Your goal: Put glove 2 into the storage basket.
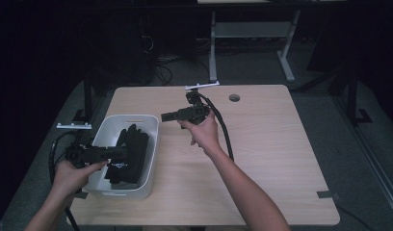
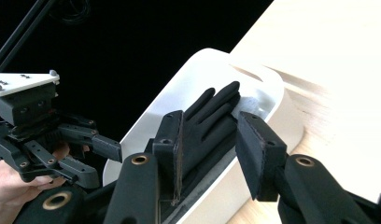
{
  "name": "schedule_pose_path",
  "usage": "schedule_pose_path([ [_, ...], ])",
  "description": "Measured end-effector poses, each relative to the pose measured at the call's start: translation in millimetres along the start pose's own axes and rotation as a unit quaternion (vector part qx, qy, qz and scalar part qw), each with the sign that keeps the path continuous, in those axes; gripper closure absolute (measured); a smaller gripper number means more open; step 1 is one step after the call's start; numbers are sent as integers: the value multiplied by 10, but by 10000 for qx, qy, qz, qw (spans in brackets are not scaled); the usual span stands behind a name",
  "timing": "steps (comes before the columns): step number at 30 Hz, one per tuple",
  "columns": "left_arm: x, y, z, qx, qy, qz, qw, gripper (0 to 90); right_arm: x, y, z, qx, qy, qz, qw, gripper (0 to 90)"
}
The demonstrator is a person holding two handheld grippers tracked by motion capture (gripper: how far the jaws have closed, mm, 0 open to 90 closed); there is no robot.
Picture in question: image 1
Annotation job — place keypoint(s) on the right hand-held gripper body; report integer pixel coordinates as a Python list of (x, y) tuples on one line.
[(196, 114)]

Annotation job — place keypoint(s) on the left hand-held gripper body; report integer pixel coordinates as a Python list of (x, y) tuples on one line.
[(85, 154)]

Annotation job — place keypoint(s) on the black glove with triangle mark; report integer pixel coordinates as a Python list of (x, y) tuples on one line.
[(127, 173)]

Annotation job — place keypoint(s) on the white plastic bin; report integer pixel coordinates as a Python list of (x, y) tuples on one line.
[(154, 150)]

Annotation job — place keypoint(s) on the person's right hand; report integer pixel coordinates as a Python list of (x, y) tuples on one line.
[(205, 136)]

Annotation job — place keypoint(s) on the person's left hand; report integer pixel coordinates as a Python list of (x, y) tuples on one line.
[(71, 181)]

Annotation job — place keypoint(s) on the grey tape piece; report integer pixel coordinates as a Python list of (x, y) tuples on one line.
[(83, 195), (326, 194)]

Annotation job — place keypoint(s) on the black stand post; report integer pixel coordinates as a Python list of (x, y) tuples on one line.
[(352, 96), (87, 96)]

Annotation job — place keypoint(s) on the white metal frame desk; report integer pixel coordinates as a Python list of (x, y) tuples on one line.
[(249, 29)]

